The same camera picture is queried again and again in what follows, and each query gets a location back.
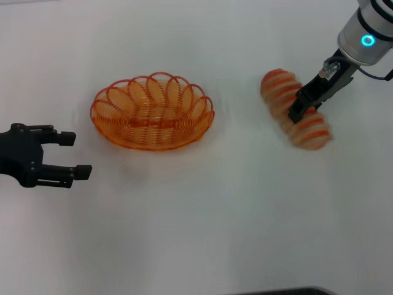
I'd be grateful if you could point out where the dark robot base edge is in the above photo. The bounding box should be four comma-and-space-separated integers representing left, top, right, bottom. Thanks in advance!
242, 286, 331, 295

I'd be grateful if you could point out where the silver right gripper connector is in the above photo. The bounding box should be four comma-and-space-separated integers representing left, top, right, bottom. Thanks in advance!
318, 58, 342, 80

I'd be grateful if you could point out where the orange wire basket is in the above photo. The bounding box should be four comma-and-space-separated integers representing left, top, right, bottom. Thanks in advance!
90, 71, 216, 152

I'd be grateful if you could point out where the orange white striped bread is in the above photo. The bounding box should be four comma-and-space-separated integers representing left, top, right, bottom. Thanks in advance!
260, 68, 335, 151

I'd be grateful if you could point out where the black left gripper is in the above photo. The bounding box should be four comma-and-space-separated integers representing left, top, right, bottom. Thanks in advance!
0, 122, 93, 189

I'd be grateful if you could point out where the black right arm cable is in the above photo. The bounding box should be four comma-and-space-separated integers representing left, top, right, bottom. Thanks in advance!
355, 65, 393, 82

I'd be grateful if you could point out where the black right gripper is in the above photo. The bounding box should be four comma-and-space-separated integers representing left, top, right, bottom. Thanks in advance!
287, 49, 359, 125

